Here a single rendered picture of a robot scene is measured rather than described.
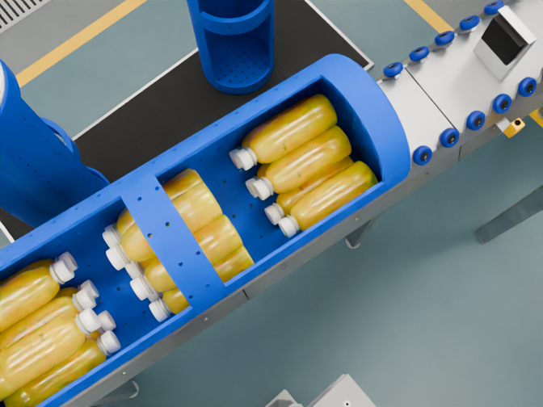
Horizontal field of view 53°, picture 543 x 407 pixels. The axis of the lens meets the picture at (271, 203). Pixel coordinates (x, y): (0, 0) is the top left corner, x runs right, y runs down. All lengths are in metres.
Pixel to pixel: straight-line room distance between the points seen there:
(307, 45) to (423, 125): 1.07
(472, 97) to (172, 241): 0.80
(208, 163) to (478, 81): 0.67
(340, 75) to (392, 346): 1.33
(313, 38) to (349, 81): 1.35
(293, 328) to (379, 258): 0.42
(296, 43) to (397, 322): 1.16
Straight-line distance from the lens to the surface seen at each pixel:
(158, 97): 2.22
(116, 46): 2.56
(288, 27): 2.34
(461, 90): 1.37
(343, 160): 1.12
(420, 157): 1.23
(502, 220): 2.05
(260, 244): 1.12
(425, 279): 2.17
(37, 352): 1.00
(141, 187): 0.93
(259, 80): 2.13
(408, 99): 1.33
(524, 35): 1.30
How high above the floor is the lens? 2.07
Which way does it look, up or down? 73 degrees down
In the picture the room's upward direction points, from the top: straight up
